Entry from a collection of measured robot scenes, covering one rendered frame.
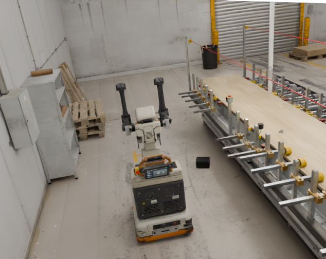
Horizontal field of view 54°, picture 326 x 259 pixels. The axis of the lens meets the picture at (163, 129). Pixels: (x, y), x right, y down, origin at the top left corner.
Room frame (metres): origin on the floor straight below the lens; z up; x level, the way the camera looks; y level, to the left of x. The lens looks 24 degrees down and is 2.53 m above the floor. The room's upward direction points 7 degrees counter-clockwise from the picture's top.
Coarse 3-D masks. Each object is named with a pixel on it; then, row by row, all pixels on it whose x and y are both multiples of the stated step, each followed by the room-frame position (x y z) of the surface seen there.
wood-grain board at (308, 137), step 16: (208, 80) 5.72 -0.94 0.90; (224, 80) 5.59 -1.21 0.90; (240, 80) 5.47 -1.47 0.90; (224, 96) 4.72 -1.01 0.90; (240, 96) 4.63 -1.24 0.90; (256, 96) 4.54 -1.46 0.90; (272, 96) 4.46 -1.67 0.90; (240, 112) 3.98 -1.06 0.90; (256, 112) 3.92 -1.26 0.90; (272, 112) 3.85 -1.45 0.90; (288, 112) 3.79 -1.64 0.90; (272, 128) 3.36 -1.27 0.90; (288, 128) 3.31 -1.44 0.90; (304, 128) 3.26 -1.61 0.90; (320, 128) 3.21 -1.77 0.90; (272, 144) 2.98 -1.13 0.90; (288, 144) 2.93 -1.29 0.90; (304, 144) 2.89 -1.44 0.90; (320, 144) 2.85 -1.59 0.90; (288, 160) 2.65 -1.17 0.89; (320, 160) 2.56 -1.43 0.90
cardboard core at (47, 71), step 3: (45, 69) 4.79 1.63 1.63; (48, 69) 4.79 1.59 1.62; (51, 69) 4.84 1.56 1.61; (33, 72) 4.75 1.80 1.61; (36, 72) 4.75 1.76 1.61; (39, 72) 4.75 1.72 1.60; (42, 72) 4.76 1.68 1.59; (45, 72) 4.76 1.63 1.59; (48, 72) 4.77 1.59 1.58; (51, 72) 4.78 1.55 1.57; (33, 75) 4.75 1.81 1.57; (36, 75) 4.75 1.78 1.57; (39, 75) 4.77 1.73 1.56
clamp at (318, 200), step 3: (309, 189) 2.05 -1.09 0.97; (306, 192) 2.05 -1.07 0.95; (309, 192) 2.03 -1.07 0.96; (309, 195) 2.02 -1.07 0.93; (315, 195) 1.97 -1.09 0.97; (315, 198) 1.95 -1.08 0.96; (318, 198) 1.93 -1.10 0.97; (321, 198) 1.93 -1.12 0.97; (315, 201) 1.95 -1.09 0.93; (318, 201) 1.93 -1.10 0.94; (321, 201) 1.93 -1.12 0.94
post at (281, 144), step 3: (279, 141) 2.52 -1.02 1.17; (282, 141) 2.50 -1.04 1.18; (279, 144) 2.51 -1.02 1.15; (282, 144) 2.50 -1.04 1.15; (279, 147) 2.51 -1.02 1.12; (282, 147) 2.50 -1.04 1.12; (279, 150) 2.50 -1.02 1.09; (282, 150) 2.50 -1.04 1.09; (279, 153) 2.50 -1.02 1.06; (282, 153) 2.50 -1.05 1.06; (279, 156) 2.50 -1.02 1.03; (282, 156) 2.50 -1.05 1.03; (279, 159) 2.50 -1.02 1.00; (282, 159) 2.50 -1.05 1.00; (279, 171) 2.50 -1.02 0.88; (282, 171) 2.50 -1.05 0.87; (279, 174) 2.50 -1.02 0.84; (279, 177) 2.50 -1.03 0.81; (279, 180) 2.50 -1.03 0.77
